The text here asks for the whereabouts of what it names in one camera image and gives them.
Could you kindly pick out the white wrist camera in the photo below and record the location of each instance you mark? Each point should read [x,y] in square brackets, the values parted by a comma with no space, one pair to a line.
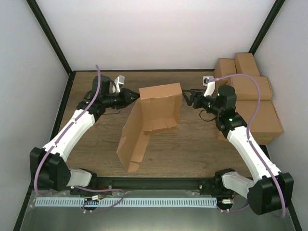
[118,83]
[209,83]

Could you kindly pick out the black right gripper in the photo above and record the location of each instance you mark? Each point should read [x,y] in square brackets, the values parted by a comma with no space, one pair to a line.
[198,94]

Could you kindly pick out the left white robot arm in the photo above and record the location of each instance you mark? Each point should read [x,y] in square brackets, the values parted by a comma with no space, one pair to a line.
[48,164]

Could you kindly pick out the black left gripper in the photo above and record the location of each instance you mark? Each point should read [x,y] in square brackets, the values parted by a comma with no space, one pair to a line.
[126,100]

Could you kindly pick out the left black frame post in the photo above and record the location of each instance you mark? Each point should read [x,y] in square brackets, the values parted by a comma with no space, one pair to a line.
[49,34]

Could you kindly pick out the large front cardboard box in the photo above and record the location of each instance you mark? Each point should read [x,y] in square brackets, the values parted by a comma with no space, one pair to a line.
[266,123]

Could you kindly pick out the right black frame post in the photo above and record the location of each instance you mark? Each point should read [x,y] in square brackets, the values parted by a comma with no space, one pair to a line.
[275,9]

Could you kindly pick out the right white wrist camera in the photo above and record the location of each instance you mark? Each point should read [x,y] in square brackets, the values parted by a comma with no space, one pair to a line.
[209,83]

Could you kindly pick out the bottom stacked cardboard box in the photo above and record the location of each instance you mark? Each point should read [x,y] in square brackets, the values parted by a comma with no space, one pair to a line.
[263,141]

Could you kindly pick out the black frame post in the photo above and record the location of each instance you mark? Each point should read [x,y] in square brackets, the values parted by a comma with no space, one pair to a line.
[275,9]
[49,34]

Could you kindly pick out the middle folded cardboard box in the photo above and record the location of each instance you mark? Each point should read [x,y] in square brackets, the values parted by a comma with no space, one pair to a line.
[246,90]

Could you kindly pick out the rear left cardboard box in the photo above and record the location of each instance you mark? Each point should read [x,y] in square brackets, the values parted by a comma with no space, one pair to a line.
[224,67]

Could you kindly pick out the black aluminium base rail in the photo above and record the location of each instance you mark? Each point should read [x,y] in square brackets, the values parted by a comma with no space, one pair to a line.
[204,186]

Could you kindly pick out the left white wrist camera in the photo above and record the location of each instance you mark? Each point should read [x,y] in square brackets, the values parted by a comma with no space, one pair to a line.
[118,83]

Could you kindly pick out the brown cardboard box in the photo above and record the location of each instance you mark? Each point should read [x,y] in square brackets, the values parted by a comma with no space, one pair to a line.
[156,111]

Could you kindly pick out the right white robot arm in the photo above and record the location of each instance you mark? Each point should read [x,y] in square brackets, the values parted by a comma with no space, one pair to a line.
[269,189]

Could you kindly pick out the light blue slotted cable duct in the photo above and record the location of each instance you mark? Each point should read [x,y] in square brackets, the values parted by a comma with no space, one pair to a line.
[126,202]

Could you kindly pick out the rear right cardboard box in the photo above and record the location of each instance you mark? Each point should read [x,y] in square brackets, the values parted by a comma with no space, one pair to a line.
[245,64]

